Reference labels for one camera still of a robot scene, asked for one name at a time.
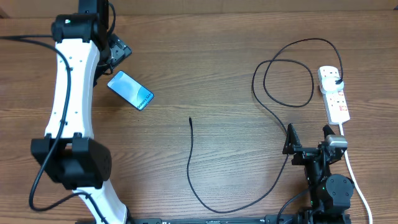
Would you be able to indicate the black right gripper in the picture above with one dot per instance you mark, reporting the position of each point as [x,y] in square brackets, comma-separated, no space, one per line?
[303,153]

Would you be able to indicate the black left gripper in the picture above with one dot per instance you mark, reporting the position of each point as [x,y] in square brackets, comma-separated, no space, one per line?
[120,51]

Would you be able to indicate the blue screen smartphone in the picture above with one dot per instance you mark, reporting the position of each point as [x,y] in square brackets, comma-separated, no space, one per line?
[130,90]

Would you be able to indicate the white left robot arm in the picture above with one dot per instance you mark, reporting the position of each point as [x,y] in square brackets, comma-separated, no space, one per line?
[68,153]

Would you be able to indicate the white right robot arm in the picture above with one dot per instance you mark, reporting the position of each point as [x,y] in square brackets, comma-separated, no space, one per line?
[330,194]

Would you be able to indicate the white charger plug adapter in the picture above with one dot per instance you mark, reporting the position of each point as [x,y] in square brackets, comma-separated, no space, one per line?
[330,84]

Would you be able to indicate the white power strip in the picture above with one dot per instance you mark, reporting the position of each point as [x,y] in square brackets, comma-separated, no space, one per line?
[335,102]

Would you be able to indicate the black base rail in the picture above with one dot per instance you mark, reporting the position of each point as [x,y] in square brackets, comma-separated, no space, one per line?
[268,219]

